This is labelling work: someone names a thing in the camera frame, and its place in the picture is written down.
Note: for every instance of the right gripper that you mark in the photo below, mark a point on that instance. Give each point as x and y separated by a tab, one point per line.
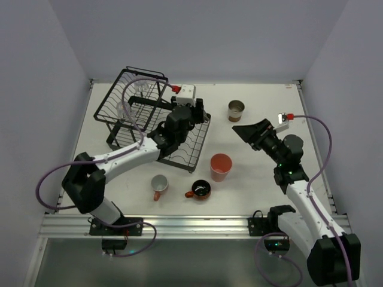
260	136

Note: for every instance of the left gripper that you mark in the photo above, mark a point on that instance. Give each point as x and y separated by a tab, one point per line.
198	109

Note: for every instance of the white and brown cup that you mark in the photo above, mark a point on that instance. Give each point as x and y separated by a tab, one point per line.
235	110

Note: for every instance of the tall pink cup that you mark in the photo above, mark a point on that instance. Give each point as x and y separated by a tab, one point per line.
220	166

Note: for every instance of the pink mug white inside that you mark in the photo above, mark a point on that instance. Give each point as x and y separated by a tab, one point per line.
159	184

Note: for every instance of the red orange mug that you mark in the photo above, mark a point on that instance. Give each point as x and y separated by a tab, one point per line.
200	190

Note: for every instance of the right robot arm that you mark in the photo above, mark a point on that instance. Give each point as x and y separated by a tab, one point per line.
332	255

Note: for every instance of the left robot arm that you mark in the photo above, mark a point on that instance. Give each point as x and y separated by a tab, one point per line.
87	177

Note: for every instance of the clear glass far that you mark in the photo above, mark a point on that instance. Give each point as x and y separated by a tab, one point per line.
141	86

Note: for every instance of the clear glass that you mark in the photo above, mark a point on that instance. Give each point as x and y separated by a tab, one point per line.
123	110
141	86

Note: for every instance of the clear glass near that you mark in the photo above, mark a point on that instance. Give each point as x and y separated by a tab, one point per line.
123	110

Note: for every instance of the right control box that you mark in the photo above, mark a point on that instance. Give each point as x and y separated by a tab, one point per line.
277	246

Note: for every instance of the control box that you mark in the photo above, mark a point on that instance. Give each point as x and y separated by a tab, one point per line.
277	246
113	245

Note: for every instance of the left control box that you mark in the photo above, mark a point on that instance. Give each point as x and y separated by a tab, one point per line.
113	245

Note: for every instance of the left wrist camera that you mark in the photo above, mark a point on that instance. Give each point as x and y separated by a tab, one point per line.
186	95

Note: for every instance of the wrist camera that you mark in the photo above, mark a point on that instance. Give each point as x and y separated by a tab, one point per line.
186	95
283	122

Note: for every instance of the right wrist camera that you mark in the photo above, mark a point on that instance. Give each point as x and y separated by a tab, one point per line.
283	122

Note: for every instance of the black wire dish rack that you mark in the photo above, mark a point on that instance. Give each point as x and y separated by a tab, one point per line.
151	109

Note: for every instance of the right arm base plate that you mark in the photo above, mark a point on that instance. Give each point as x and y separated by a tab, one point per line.
260	226

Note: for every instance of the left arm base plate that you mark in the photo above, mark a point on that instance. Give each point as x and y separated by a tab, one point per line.
126	226

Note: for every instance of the aluminium mounting rail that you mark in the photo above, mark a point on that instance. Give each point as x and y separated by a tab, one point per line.
187	251

